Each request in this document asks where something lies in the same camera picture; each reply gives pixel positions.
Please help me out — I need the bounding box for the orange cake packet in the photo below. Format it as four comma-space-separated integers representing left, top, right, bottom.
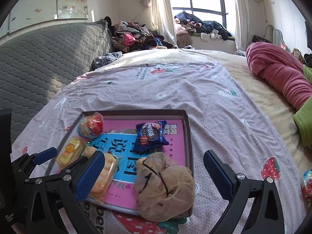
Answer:
89, 152, 120, 198

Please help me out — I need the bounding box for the beige fabric scrunchie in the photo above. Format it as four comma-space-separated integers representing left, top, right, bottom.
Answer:
134, 152, 195, 222

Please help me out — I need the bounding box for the yellow cake packet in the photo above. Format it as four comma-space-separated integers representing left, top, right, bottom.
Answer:
56, 136, 86, 168

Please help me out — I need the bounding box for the round colourful snack ball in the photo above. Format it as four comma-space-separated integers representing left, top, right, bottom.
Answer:
77, 112, 103, 139

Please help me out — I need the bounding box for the red white candy packet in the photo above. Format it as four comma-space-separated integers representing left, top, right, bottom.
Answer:
301, 169, 312, 211

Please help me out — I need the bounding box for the pink and blue book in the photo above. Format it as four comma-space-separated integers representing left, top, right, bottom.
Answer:
87, 119, 187, 215

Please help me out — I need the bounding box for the dark shallow box tray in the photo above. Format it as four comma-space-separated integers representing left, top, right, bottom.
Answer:
45, 108, 195, 219

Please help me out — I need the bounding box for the blue cookie packet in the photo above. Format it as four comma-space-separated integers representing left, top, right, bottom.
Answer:
133, 121, 169, 152

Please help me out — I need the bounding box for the grey quilted headboard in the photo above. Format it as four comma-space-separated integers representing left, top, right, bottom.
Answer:
1, 19, 113, 142

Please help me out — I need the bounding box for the dark patterned cloth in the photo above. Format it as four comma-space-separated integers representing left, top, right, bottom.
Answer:
90, 51, 123, 71

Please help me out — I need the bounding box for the pink strawberry bed sheet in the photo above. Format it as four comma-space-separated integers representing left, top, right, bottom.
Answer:
11, 63, 306, 233

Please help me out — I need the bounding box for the green fleece blanket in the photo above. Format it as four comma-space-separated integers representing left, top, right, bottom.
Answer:
293, 65, 311, 147

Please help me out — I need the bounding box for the clothes pile by headboard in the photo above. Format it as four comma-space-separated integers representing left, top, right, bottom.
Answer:
108, 21, 178, 53

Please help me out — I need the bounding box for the pink rolled blanket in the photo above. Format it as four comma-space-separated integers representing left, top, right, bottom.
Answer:
246, 42, 311, 110

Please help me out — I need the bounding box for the right cream curtain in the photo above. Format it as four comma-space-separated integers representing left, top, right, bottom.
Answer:
234, 0, 250, 51

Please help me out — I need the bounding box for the cream curtain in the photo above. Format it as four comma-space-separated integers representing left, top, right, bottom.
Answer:
140, 0, 177, 45
234, 0, 250, 51

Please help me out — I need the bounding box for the clothes pile on windowsill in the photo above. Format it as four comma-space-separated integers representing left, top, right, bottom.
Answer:
174, 11, 235, 41

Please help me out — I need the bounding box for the left cream curtain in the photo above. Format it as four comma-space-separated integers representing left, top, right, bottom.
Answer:
140, 0, 177, 45

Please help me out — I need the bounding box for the black television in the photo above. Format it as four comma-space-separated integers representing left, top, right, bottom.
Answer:
305, 22, 312, 50

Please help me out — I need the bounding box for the floral wall painting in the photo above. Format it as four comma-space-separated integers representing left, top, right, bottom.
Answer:
1, 0, 88, 36

